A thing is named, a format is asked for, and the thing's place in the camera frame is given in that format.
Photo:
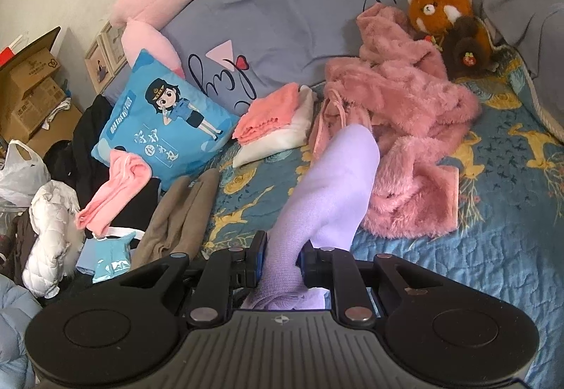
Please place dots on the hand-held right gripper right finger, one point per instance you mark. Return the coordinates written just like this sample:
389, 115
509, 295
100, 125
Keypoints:
305, 263

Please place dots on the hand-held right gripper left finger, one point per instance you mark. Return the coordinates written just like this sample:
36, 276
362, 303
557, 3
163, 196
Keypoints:
262, 259

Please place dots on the lilac sweatshirt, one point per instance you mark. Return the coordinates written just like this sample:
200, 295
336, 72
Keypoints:
335, 186

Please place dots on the taupe folded garment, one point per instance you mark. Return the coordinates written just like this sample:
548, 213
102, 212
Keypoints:
176, 217

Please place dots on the white folded cloth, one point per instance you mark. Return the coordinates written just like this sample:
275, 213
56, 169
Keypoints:
273, 146

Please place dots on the light blue plastic package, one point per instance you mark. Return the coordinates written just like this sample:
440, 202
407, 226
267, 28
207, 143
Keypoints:
110, 261

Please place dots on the light pink garment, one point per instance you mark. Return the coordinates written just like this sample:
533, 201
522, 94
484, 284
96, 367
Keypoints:
119, 190

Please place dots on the blue cartoon print pillow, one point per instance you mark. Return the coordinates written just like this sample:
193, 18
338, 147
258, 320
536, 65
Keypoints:
145, 124

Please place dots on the pink fluffy robe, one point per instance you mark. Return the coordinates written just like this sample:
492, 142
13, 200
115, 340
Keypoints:
396, 107

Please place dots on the blue patterned bedspread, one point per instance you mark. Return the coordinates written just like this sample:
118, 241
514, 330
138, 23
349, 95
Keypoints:
484, 217

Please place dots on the black garment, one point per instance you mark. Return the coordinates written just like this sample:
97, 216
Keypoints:
94, 129

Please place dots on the white quilted jacket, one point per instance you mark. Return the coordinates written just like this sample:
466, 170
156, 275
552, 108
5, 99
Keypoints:
48, 239

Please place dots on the closed cardboard box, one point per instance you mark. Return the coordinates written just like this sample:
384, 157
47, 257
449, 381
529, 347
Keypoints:
57, 133

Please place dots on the grey printed pillow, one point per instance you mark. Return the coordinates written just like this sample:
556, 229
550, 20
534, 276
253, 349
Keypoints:
286, 18

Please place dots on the brown garment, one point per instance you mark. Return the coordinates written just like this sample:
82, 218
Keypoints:
22, 239

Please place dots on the large white plastic bag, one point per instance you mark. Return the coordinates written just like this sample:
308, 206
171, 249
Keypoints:
22, 182

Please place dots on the light blue puffer jacket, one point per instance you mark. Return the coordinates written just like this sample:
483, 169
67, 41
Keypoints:
17, 327

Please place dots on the red panda plush toy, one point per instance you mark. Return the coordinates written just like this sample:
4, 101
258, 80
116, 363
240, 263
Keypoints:
436, 10

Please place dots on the open cardboard box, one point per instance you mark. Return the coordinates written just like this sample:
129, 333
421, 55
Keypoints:
26, 80

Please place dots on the grey duvet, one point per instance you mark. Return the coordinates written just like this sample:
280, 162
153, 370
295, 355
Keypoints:
528, 5

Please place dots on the picture frame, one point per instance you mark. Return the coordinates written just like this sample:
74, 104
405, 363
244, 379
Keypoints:
100, 69
115, 47

